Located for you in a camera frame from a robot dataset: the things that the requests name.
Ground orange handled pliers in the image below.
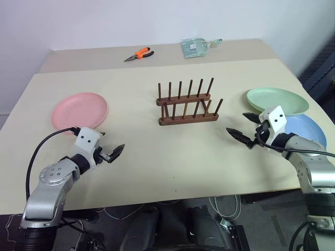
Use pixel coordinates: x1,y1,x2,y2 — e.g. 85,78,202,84
124,47,155,63

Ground black metal bracket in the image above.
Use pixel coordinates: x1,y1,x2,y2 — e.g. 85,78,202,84
227,224,252,251

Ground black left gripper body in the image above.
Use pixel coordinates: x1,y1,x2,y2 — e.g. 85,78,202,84
93,146,111,165

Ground dark ribbed panel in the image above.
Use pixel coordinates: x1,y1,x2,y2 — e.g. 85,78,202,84
298,39,335,103

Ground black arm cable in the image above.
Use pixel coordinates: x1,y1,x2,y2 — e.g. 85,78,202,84
254,130,335,158
25,127,81,202

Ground thin white cable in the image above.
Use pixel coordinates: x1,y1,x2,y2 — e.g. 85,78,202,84
98,202,158,221

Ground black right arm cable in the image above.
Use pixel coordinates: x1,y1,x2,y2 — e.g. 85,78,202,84
254,130,335,158

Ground white cable bundle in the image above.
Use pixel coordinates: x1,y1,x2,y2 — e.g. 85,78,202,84
208,195,242,218

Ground pink plate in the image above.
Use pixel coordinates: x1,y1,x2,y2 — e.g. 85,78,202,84
51,92,109,136

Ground green plate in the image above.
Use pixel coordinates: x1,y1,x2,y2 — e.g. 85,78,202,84
246,87,310,118

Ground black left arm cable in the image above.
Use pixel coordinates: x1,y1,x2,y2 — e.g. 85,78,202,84
25,127,81,202

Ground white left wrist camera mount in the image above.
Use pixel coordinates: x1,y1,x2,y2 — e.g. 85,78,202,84
75,127,103,168

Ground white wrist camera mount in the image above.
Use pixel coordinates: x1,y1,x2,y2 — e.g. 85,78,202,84
258,105,287,152
75,127,103,168

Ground blue plate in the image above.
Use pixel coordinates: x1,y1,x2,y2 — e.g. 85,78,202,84
283,113,328,149

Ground wooden dish rack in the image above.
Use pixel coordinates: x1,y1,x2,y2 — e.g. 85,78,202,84
156,77,224,127

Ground dark rounded shape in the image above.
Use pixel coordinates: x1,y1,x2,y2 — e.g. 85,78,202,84
186,206,238,251
120,207,161,251

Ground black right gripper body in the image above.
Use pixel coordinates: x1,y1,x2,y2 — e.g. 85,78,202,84
248,120,272,149

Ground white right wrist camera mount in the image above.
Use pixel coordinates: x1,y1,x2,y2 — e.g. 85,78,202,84
258,105,287,152

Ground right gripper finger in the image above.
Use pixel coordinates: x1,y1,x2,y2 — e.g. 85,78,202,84
226,127,254,147
242,112,261,124

